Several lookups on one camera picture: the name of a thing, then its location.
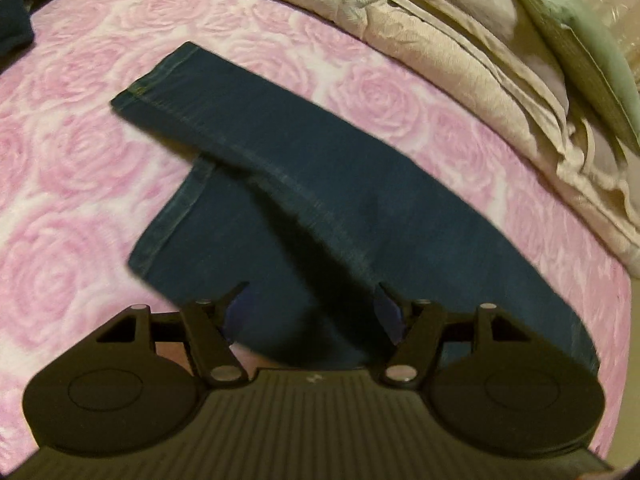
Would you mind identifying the dark blue denim jeans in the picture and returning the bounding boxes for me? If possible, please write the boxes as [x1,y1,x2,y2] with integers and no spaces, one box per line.
[112,42,599,370]

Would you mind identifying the pink rose bed blanket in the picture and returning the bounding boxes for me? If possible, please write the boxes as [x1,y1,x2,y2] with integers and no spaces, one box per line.
[1,0,639,472]

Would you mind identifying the grey beige folded duvet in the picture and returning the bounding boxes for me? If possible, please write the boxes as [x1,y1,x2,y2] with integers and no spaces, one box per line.
[144,0,640,280]

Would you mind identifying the green small cushion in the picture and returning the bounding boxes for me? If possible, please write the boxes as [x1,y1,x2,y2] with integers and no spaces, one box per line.
[520,0,639,154]

